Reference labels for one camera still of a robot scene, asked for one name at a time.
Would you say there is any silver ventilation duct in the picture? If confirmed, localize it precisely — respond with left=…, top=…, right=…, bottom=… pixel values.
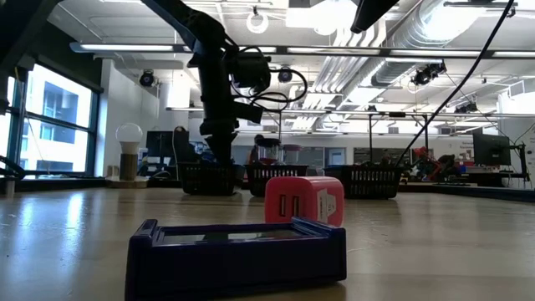
left=369, top=0, right=497, bottom=88

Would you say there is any black-capped red-sand hourglass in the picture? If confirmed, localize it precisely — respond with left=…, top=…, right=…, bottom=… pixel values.
left=256, top=137, right=283, bottom=166

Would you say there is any long light bar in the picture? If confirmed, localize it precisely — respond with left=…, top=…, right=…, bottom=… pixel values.
left=69, top=40, right=535, bottom=59

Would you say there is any black computer monitor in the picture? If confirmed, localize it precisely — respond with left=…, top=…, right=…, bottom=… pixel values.
left=145, top=130, right=191, bottom=159

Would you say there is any black monitor on stand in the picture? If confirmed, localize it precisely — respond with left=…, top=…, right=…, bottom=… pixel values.
left=472, top=132, right=531, bottom=181

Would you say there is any large window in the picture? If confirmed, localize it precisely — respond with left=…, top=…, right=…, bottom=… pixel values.
left=0, top=62, right=100, bottom=176

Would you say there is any person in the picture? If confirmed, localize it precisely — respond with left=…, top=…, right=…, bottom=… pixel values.
left=172, top=125, right=191, bottom=165
left=249, top=133, right=265, bottom=165

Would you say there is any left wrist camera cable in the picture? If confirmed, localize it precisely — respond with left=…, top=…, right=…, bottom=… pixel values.
left=227, top=44, right=309, bottom=115

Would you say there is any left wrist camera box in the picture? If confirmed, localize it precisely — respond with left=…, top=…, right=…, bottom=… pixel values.
left=231, top=53, right=273, bottom=95

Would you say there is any light bulb on wooden stand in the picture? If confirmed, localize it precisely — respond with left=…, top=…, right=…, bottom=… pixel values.
left=115, top=122, right=150, bottom=189

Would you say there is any white ring light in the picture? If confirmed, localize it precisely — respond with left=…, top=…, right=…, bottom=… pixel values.
left=245, top=8, right=270, bottom=35

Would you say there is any black metal rig frame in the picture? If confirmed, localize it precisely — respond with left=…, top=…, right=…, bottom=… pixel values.
left=367, top=110, right=431, bottom=165

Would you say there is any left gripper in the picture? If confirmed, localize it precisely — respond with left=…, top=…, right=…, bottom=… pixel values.
left=187, top=39, right=265, bottom=165

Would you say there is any black plastic basket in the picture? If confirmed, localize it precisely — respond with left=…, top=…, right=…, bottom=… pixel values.
left=324, top=166, right=402, bottom=200
left=244, top=164, right=309, bottom=197
left=177, top=161, right=237, bottom=196

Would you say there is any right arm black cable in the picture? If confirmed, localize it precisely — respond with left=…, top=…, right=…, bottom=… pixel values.
left=395, top=0, right=516, bottom=167

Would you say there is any blue framed display module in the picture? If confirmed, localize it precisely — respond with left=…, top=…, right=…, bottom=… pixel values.
left=124, top=216, right=348, bottom=301

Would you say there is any pink charger with white label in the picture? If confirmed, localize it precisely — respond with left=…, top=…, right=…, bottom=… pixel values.
left=263, top=176, right=345, bottom=229

